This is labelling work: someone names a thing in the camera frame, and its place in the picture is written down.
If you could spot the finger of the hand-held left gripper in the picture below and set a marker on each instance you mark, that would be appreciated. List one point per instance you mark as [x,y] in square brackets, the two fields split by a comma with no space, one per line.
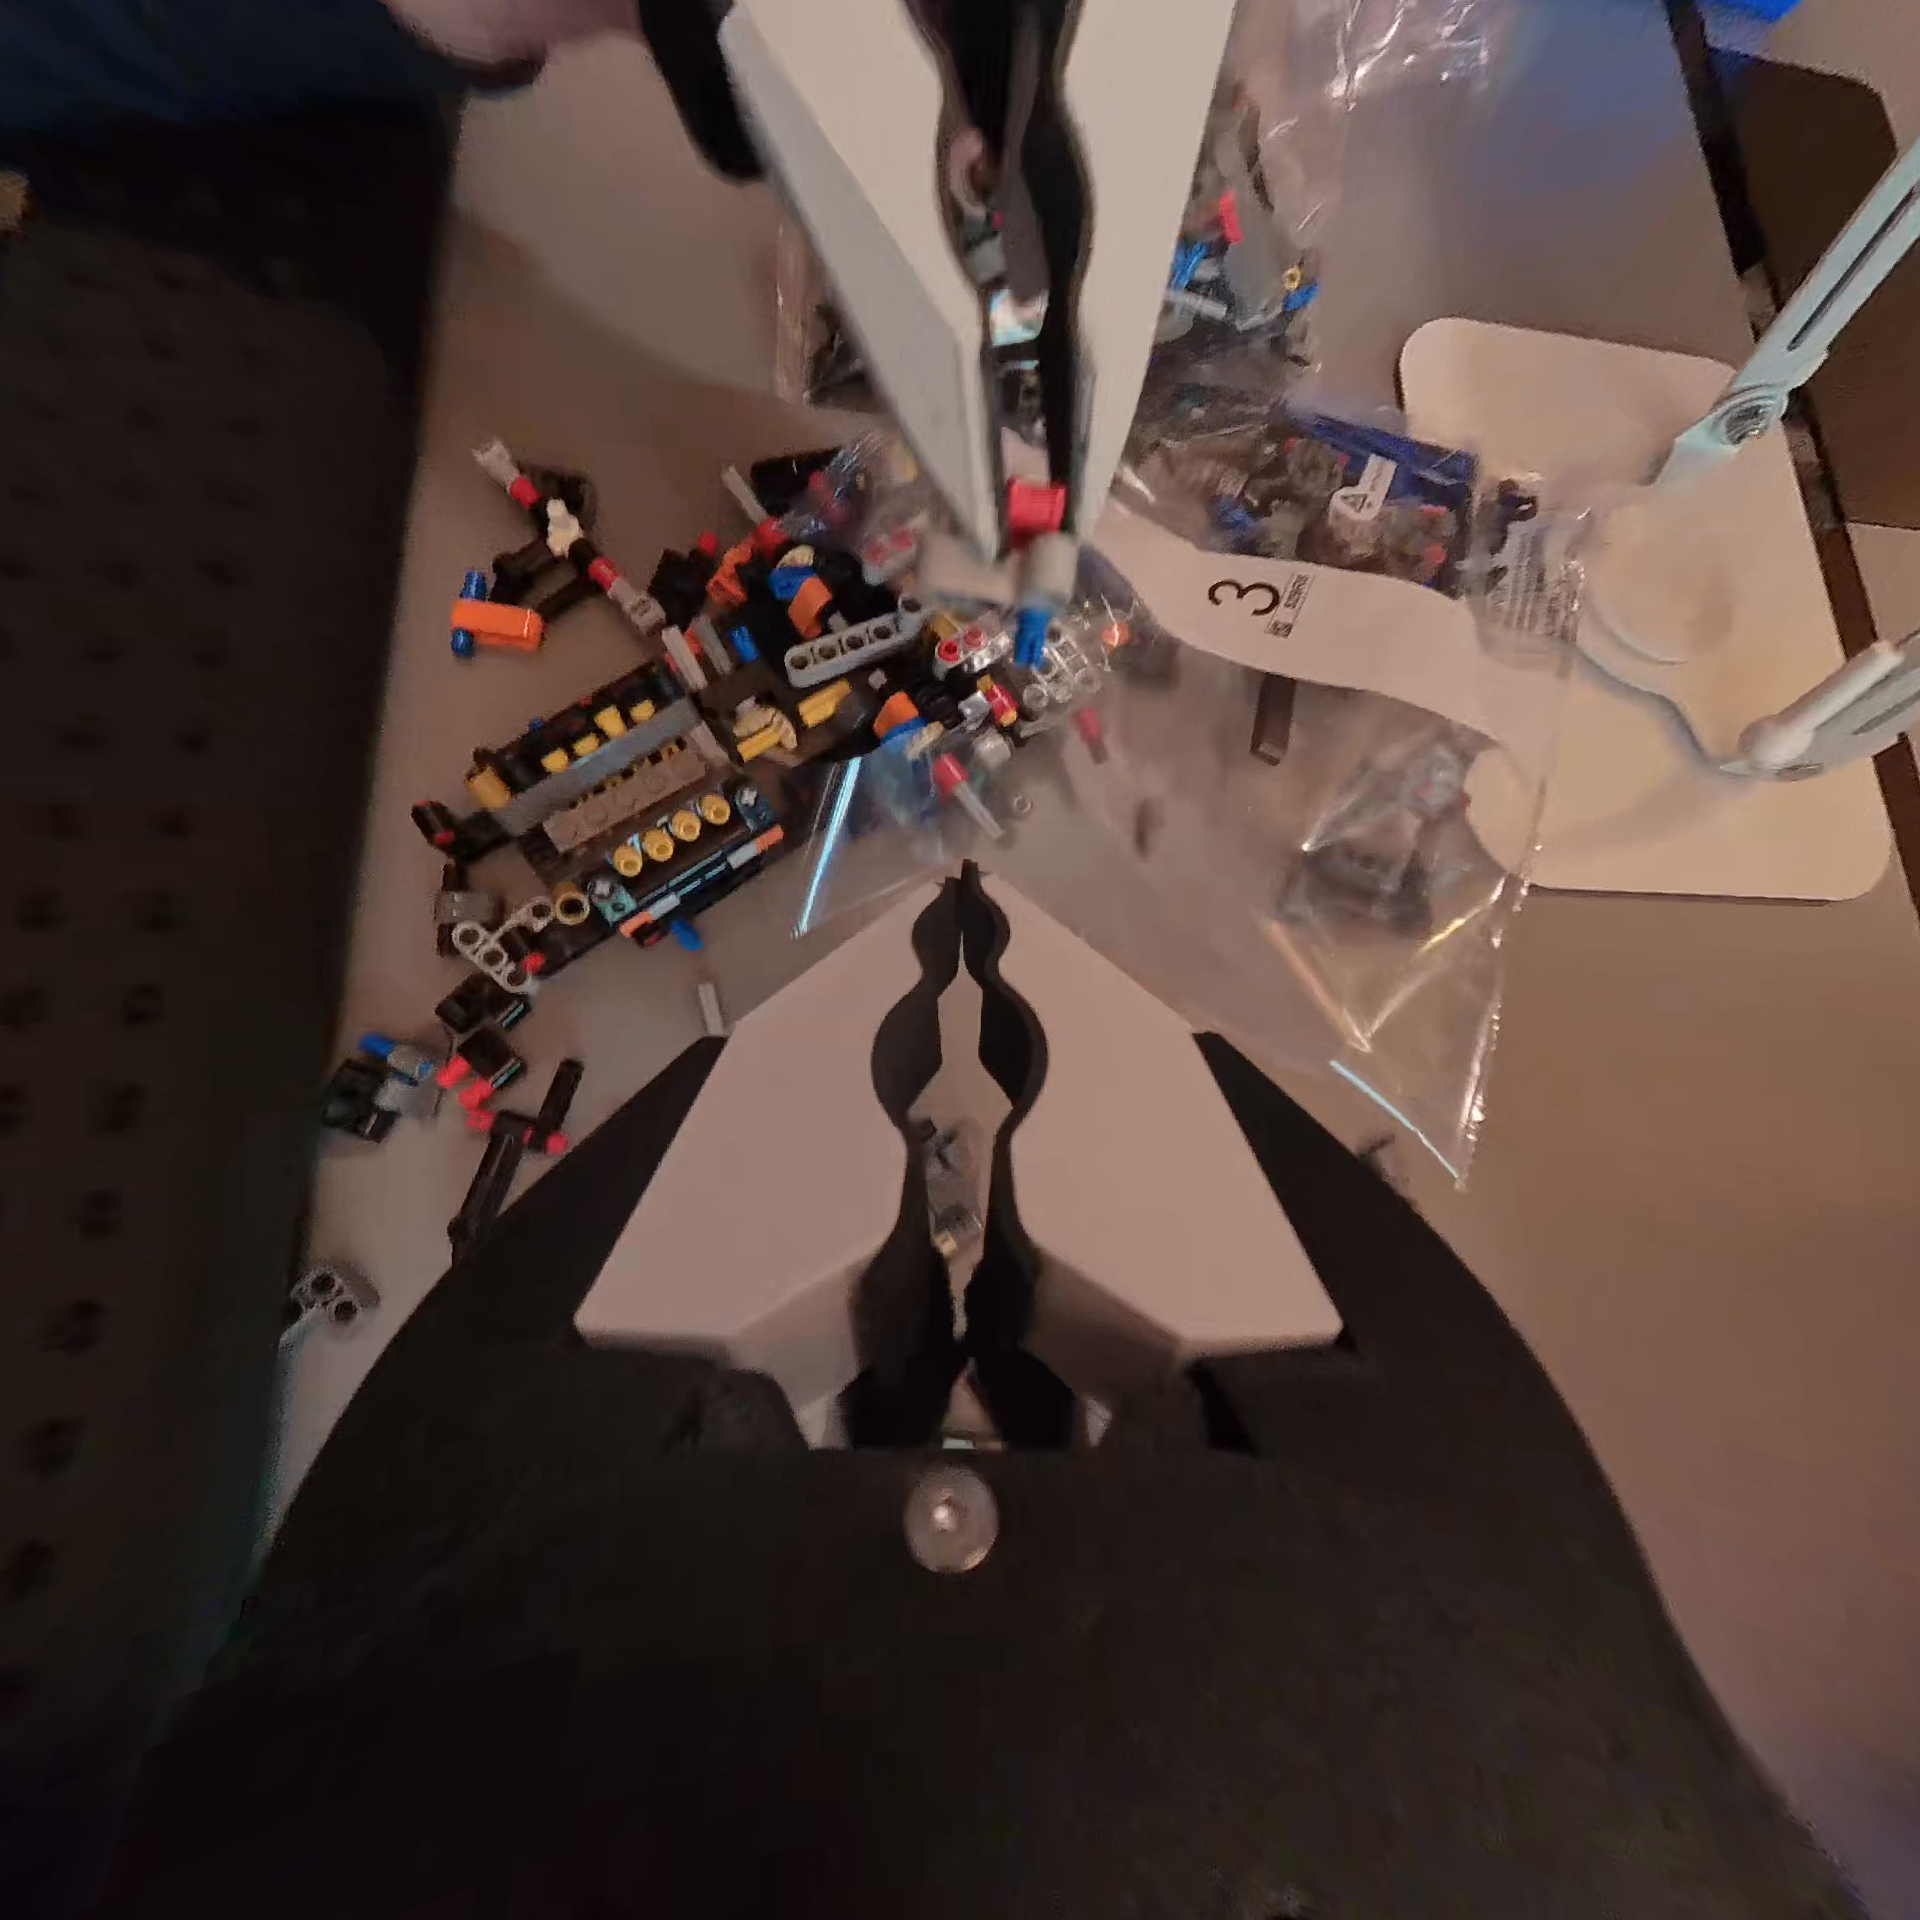
[862,181]
[1148,149]

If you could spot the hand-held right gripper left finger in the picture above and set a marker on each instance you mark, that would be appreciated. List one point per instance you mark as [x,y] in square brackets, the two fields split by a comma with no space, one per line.
[750,1185]

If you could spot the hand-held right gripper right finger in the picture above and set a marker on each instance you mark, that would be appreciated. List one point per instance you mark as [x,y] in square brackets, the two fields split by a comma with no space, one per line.
[1172,1185]

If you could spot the large clear white-label plastic bag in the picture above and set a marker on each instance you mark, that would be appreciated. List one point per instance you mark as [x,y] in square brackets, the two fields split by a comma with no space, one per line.
[1395,661]

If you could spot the light grey lego stick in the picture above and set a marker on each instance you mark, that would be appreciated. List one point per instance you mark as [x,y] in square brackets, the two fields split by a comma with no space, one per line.
[712,1009]

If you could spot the black lego beams red pins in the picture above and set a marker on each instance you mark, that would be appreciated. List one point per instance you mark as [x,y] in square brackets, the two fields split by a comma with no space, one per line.
[517,1148]

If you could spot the scattered loose lego pieces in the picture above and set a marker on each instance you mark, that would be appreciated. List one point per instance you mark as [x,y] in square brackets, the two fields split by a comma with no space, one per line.
[488,1005]

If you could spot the black yellow lego engine assembly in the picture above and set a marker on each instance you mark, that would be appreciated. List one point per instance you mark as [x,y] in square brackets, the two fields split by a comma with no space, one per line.
[615,820]

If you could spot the grey two-hole lego connector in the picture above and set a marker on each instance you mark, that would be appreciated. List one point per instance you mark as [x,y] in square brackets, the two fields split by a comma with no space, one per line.
[339,1292]

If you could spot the black red white lego subassembly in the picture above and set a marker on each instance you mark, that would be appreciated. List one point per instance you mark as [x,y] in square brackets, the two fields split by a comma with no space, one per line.
[557,525]

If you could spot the light grey five-hole lego beam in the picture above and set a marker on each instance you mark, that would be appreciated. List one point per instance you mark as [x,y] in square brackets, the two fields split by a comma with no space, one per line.
[850,643]

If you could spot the black long lego piece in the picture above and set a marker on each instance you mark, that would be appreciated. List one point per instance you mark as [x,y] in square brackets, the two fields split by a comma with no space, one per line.
[1277,721]

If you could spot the orange lego piece blue pins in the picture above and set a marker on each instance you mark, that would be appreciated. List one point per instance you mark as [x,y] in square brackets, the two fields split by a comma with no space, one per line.
[503,622]

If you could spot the person's left hand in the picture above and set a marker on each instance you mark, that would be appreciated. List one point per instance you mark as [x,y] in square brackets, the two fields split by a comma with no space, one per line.
[510,23]

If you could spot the blue printed inner plastic bag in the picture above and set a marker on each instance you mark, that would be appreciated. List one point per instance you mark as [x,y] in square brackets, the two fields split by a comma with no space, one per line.
[1381,480]

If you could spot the white articulated desk stand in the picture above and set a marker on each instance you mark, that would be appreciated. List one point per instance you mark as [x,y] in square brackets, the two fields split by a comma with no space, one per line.
[1682,840]

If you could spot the dark perforated panel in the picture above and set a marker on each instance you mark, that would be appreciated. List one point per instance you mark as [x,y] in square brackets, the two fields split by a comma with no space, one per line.
[149,751]

